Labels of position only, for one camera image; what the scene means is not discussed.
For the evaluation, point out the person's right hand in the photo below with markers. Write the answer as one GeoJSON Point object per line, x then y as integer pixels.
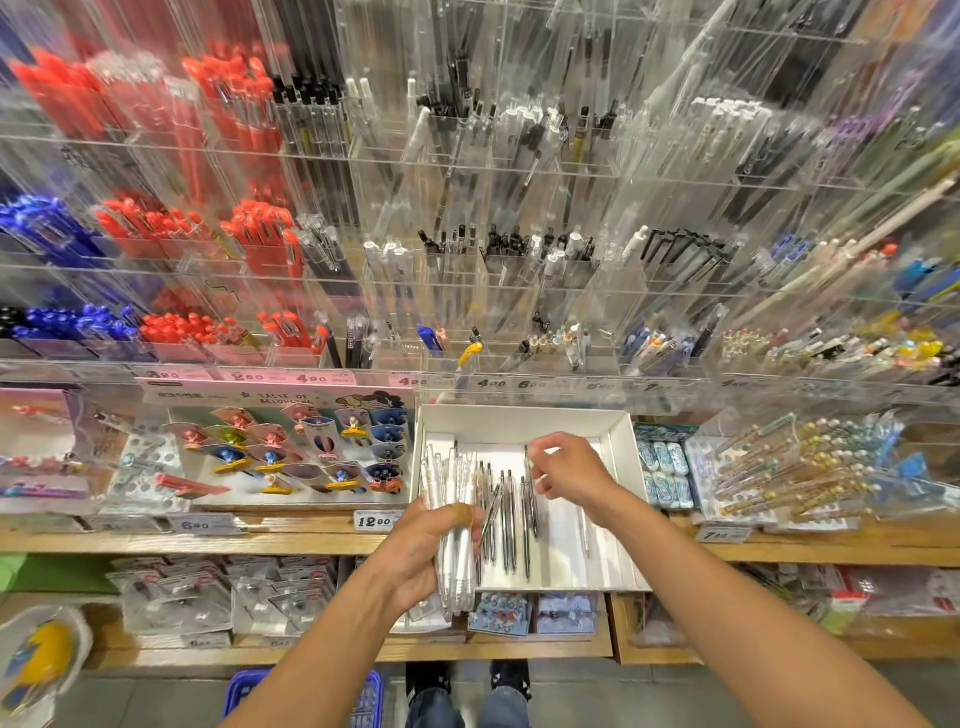
{"type": "Point", "coordinates": [573, 473]}

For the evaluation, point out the person's left hand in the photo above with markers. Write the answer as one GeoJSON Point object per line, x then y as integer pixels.
{"type": "Point", "coordinates": [417, 563]}

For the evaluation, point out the white cardboard box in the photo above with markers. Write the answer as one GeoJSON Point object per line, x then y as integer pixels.
{"type": "Point", "coordinates": [615, 443]}

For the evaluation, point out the pile of silver pens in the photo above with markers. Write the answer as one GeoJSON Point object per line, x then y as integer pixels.
{"type": "Point", "coordinates": [507, 518]}

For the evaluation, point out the clear pen bundle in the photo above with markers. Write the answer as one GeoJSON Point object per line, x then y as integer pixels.
{"type": "Point", "coordinates": [447, 468]}

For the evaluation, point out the blue shopping basket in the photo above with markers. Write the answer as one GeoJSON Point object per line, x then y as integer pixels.
{"type": "Point", "coordinates": [360, 702]}

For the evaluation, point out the clear acrylic display rack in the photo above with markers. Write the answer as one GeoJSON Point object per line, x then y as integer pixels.
{"type": "Point", "coordinates": [600, 180]}

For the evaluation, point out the person's left forearm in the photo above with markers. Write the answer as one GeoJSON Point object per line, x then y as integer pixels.
{"type": "Point", "coordinates": [323, 675]}

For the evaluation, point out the person's right forearm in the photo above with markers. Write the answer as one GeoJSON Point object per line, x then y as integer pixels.
{"type": "Point", "coordinates": [750, 623]}

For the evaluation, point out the person's left shoe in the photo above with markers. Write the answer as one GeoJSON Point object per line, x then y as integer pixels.
{"type": "Point", "coordinates": [428, 678]}

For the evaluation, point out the person's shoe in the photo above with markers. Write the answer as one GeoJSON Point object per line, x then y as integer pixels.
{"type": "Point", "coordinates": [428, 678]}
{"type": "Point", "coordinates": [512, 681]}

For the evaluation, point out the person's left leg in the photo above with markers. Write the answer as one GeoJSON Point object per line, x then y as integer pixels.
{"type": "Point", "coordinates": [432, 711]}

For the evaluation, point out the person's leg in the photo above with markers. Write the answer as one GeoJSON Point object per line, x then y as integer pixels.
{"type": "Point", "coordinates": [432, 711]}
{"type": "Point", "coordinates": [506, 714]}

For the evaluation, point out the person's right shoe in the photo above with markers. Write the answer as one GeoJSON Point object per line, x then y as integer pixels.
{"type": "Point", "coordinates": [512, 681]}

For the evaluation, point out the person's right leg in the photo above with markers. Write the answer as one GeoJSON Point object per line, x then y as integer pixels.
{"type": "Point", "coordinates": [506, 714]}

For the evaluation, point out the stack of clear gold-pen packets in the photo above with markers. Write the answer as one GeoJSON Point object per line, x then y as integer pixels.
{"type": "Point", "coordinates": [810, 473]}

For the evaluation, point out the white price tag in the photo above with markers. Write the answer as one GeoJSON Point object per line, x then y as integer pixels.
{"type": "Point", "coordinates": [378, 521]}

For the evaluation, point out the stack of blue eraser packets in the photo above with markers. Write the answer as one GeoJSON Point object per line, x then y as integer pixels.
{"type": "Point", "coordinates": [666, 468]}

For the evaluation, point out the row of small patterned packets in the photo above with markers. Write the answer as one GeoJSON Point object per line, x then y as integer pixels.
{"type": "Point", "coordinates": [533, 612]}

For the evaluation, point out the tray of colourful clip packets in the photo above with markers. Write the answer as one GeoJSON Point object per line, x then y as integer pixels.
{"type": "Point", "coordinates": [278, 450]}

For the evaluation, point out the stack of clear stationery packets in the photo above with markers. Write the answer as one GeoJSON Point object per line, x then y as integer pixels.
{"type": "Point", "coordinates": [218, 597]}

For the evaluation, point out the rows of red pens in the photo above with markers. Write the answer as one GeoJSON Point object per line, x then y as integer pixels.
{"type": "Point", "coordinates": [255, 240]}

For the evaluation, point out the green shelf panel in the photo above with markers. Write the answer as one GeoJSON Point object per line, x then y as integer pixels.
{"type": "Point", "coordinates": [45, 572]}

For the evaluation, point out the round yellow blue packet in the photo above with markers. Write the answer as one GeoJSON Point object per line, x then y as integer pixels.
{"type": "Point", "coordinates": [38, 660]}

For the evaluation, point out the stack of pink packets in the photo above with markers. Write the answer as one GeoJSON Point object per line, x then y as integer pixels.
{"type": "Point", "coordinates": [38, 443]}

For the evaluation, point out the rows of black pens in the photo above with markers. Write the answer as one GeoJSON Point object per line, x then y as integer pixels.
{"type": "Point", "coordinates": [9, 321]}

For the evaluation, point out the rows of blue pens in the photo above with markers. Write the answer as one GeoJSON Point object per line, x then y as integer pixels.
{"type": "Point", "coordinates": [45, 225]}

